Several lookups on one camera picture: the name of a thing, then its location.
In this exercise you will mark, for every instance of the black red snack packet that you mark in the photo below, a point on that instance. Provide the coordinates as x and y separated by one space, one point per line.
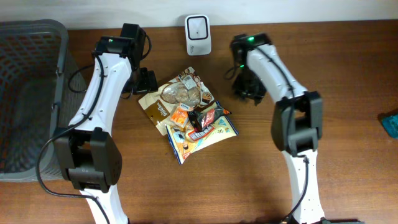
200 121

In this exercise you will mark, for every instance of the teal mouthwash bottle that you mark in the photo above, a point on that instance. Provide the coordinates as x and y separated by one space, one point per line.
390 125

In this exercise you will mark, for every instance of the grey plastic mesh basket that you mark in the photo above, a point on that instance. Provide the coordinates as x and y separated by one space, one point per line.
37 75

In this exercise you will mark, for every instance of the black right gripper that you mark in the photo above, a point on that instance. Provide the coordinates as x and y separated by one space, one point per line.
249 88

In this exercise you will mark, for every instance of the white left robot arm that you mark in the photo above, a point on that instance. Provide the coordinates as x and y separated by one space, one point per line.
86 152

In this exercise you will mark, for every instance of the beige brown cookie pouch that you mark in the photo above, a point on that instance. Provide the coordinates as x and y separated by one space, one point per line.
187 88

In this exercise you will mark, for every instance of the white barcode scanner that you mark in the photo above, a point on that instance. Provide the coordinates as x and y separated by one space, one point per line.
198 35

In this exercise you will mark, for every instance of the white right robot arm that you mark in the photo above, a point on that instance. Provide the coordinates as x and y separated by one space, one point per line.
296 123

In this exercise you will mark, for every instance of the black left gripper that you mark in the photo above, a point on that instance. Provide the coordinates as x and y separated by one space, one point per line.
145 83

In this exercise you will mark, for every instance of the yellow blue snack bag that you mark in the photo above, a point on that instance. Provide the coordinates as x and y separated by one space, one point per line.
186 141

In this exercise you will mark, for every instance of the orange tissue pack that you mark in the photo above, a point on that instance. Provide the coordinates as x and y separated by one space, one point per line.
180 115

